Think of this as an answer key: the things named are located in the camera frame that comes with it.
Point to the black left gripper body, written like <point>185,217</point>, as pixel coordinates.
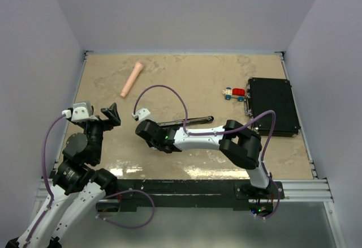
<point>98,127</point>

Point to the pink toy microphone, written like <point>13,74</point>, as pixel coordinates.
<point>138,67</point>

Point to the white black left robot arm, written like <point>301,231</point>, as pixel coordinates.
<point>76,187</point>

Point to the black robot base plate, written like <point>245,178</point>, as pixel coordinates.
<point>227,193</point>

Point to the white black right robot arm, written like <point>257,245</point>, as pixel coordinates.
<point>239,144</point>

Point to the black hard case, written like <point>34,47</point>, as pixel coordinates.
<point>264,94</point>

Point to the black stapler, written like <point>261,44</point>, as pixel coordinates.
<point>189,121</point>

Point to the aluminium frame rail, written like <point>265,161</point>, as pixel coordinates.
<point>307,190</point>

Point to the red toy block car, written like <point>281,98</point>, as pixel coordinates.
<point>234,93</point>

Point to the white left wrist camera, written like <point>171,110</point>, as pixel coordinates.
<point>80,112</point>

